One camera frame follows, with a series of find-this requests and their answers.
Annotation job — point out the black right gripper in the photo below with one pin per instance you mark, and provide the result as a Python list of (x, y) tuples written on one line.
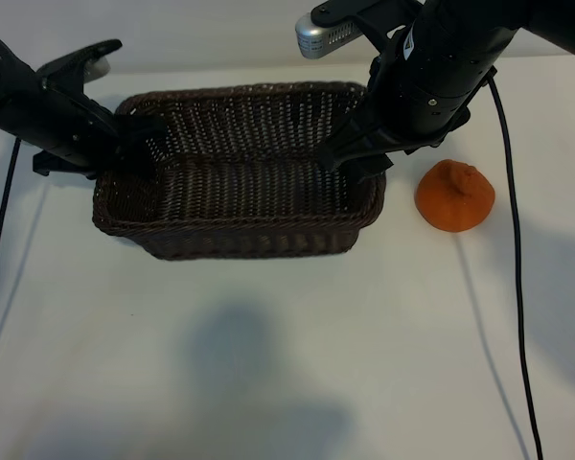
[(426, 110)]

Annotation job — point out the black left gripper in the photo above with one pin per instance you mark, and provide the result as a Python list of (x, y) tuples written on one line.
[(72, 129)]

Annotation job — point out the orange fruit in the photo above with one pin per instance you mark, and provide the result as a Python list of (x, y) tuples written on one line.
[(453, 203)]

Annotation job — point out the dark brown wicker basket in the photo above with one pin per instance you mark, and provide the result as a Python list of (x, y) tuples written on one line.
[(249, 191)]

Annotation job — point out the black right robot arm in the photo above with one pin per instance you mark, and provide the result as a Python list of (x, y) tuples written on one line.
[(460, 21)]

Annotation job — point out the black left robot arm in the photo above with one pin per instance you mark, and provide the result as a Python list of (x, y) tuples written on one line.
[(0, 81)]

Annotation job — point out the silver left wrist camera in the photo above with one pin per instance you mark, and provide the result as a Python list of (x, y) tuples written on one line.
[(98, 69)]

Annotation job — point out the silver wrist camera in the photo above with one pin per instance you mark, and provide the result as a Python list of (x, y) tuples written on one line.
[(316, 40), (98, 69)]

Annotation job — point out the black left wrist camera bracket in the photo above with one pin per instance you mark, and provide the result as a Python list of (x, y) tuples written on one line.
[(72, 60)]

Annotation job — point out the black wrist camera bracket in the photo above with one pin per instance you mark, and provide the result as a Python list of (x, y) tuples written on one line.
[(72, 60), (345, 9)]

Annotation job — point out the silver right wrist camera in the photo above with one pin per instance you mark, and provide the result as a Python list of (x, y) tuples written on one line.
[(316, 40)]

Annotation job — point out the black right wrist camera bracket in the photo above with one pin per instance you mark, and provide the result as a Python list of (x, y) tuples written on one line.
[(345, 9)]

